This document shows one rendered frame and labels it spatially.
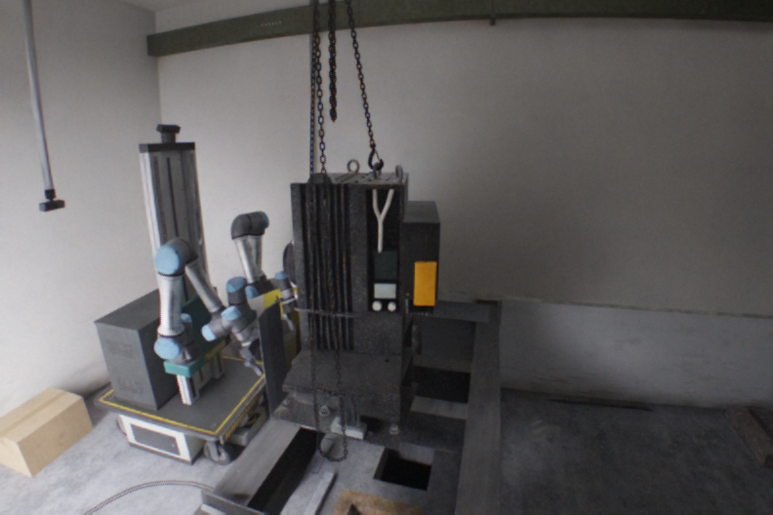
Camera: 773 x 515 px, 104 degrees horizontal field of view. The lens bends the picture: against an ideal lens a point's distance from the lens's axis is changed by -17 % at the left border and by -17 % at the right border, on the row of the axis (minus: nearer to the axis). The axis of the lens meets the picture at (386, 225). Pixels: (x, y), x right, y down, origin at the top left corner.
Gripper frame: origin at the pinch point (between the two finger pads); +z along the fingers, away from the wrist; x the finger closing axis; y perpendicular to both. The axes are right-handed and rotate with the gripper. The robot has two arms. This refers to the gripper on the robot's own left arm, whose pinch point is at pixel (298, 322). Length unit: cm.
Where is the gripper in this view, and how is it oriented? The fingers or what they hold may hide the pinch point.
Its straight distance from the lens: 219.1
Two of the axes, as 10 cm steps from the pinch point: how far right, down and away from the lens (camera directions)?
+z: 3.4, 9.4, -0.2
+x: 3.2, -0.9, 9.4
